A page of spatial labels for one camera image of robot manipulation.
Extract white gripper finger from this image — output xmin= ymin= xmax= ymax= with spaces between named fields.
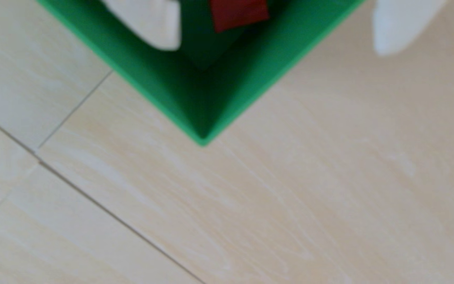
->
xmin=373 ymin=0 xmax=446 ymax=56
xmin=101 ymin=0 xmax=181 ymax=51

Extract red block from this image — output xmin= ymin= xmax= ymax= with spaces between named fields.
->
xmin=209 ymin=0 xmax=270 ymax=33

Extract green open box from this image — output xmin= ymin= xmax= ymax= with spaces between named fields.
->
xmin=36 ymin=0 xmax=367 ymax=147

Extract light plywood sheet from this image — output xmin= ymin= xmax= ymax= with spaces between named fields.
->
xmin=38 ymin=0 xmax=454 ymax=284
xmin=0 ymin=0 xmax=113 ymax=152

